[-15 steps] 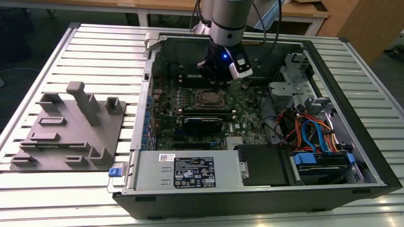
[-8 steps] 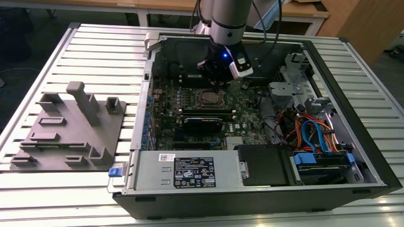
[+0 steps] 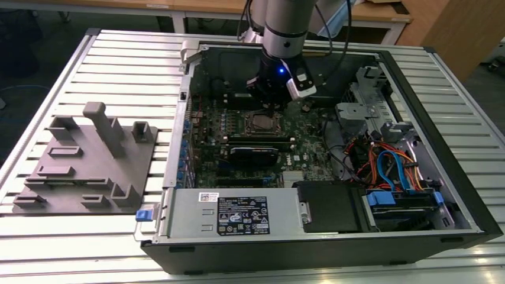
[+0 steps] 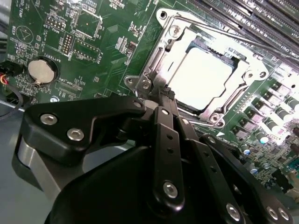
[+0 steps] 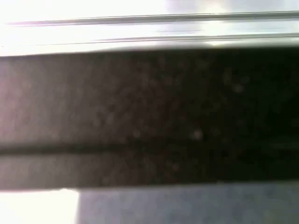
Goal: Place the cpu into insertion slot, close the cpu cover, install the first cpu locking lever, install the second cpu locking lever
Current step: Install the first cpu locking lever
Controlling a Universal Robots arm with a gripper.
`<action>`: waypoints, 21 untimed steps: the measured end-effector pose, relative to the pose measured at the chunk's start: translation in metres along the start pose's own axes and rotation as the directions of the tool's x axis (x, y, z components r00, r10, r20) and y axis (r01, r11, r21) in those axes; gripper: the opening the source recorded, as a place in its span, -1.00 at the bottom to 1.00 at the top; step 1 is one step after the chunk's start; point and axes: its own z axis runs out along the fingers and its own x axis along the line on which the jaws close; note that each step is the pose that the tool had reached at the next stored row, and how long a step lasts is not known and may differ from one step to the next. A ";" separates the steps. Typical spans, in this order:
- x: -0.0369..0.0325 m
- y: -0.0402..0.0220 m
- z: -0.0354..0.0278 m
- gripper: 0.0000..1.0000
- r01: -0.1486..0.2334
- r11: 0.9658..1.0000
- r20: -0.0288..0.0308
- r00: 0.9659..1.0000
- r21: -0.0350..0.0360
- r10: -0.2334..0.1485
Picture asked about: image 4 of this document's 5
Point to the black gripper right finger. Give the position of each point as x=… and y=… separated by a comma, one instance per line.
x=210, y=163

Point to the metal socket cover frame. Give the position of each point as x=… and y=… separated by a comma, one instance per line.
x=172, y=53

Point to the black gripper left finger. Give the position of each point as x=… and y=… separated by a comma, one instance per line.
x=70, y=121

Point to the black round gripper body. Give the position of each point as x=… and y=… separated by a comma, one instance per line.
x=112, y=193

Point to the silver-topped CPU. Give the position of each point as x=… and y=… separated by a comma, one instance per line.
x=201, y=79

